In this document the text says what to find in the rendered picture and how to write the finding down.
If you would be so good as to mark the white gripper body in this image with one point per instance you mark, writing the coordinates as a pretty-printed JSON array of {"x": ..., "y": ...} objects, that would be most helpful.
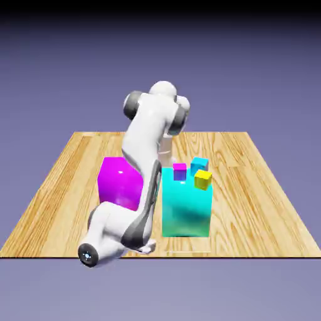
[{"x": 165, "y": 158}]

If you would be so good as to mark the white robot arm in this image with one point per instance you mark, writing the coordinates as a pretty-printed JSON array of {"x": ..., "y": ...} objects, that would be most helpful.
[{"x": 148, "y": 130}]

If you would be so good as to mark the small magenta cube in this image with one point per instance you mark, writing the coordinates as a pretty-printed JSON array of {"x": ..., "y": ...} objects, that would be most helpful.
[{"x": 179, "y": 171}]

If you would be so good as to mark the small cyan cube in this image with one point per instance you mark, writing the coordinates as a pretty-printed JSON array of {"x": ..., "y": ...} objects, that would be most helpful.
[{"x": 198, "y": 163}]

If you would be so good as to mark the small yellow cube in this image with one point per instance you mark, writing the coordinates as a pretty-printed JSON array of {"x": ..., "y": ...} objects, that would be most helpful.
[{"x": 202, "y": 179}]

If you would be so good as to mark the large magenta box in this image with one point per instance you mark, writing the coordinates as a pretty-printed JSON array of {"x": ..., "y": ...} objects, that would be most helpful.
[{"x": 117, "y": 180}]

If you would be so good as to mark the large cyan box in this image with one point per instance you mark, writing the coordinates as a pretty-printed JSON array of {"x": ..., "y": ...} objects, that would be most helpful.
[{"x": 185, "y": 208}]

